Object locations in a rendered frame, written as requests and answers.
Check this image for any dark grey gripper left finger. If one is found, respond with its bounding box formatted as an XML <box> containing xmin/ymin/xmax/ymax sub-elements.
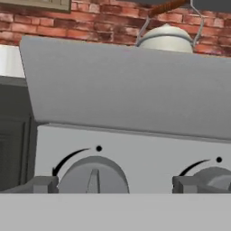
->
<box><xmin>2</xmin><ymin>175</ymin><xmax>60</xmax><ymax>194</ymax></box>

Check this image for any grey stove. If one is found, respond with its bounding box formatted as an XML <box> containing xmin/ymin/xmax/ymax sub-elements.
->
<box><xmin>19</xmin><ymin>35</ymin><xmax>231</xmax><ymax>194</ymax></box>

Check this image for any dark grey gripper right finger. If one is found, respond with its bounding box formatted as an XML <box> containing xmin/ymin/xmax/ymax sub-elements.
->
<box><xmin>171</xmin><ymin>175</ymin><xmax>231</xmax><ymax>194</ymax></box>

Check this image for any framed picture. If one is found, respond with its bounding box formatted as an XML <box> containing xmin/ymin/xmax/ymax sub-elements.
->
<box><xmin>0</xmin><ymin>0</ymin><xmax>72</xmax><ymax>14</ymax></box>

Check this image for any white kettle with wooden handle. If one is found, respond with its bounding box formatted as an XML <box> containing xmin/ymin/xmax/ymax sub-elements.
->
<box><xmin>135</xmin><ymin>0</ymin><xmax>206</xmax><ymax>54</ymax></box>

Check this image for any grey round stove knob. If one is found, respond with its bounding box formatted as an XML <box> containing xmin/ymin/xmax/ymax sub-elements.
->
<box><xmin>192</xmin><ymin>166</ymin><xmax>231</xmax><ymax>193</ymax></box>
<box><xmin>57</xmin><ymin>155</ymin><xmax>130</xmax><ymax>194</ymax></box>

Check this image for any dark grey cupboard door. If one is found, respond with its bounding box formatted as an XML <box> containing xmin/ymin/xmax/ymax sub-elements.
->
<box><xmin>0</xmin><ymin>75</ymin><xmax>39</xmax><ymax>192</ymax></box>

